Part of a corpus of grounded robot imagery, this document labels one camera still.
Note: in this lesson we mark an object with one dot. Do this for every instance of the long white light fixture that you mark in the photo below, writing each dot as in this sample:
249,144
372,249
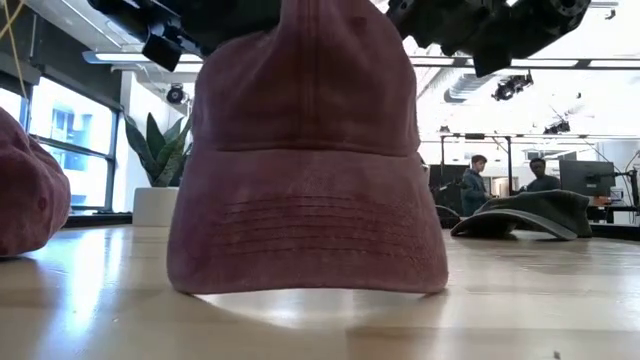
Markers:
545,63
120,57

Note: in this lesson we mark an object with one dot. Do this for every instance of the round black lamp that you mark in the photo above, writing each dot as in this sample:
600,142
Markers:
175,94

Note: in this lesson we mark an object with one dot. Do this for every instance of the black track light cluster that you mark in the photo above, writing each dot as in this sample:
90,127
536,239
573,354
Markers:
556,127
510,87

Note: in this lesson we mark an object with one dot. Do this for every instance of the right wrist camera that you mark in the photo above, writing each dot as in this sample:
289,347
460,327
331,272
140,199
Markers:
492,62

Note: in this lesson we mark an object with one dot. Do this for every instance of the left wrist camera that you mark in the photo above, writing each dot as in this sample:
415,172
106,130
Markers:
162,52

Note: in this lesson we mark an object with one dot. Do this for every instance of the snake plant in white pot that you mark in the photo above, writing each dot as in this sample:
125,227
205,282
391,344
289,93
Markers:
155,205

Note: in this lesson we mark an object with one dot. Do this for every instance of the maroon baseball cap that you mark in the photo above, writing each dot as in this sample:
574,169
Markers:
305,175
30,190

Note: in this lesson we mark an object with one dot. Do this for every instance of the person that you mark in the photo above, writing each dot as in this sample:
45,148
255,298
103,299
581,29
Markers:
540,180
475,190

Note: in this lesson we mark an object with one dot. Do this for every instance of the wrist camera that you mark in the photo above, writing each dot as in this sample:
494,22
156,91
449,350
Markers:
492,62
162,52

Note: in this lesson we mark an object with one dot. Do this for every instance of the olive green baseball cap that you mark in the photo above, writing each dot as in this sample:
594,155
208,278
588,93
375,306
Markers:
540,210

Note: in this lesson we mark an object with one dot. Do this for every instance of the black computer monitor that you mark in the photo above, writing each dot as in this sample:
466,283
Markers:
585,177

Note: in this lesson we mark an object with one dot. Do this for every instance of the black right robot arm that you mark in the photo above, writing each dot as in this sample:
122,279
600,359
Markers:
550,25

